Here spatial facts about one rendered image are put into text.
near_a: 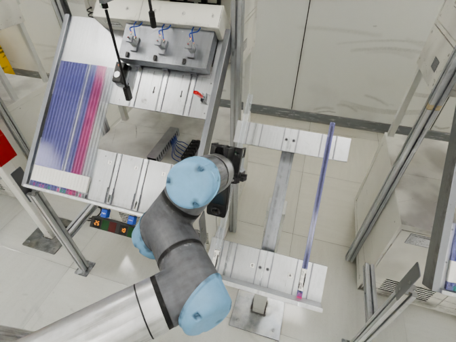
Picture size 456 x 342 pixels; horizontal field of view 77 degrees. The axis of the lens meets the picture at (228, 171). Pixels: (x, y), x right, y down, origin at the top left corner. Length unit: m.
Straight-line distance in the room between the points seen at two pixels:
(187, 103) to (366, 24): 1.80
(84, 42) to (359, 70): 2.06
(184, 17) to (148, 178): 0.57
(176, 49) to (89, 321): 0.88
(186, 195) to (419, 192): 1.20
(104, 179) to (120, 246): 0.83
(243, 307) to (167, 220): 1.21
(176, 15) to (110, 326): 0.96
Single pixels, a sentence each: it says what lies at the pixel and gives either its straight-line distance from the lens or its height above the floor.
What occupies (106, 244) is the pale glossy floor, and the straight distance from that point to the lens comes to 1.96.
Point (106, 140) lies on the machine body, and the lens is 1.64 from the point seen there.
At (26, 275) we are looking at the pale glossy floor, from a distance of 2.05.
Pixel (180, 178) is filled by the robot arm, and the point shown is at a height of 1.23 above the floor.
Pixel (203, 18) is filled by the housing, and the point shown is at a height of 1.25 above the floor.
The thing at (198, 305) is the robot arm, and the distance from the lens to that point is 0.40.
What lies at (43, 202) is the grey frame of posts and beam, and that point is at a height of 0.57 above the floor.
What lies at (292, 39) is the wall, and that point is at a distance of 2.61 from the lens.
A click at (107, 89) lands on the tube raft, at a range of 1.22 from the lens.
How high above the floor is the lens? 1.52
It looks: 43 degrees down
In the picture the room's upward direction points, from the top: straight up
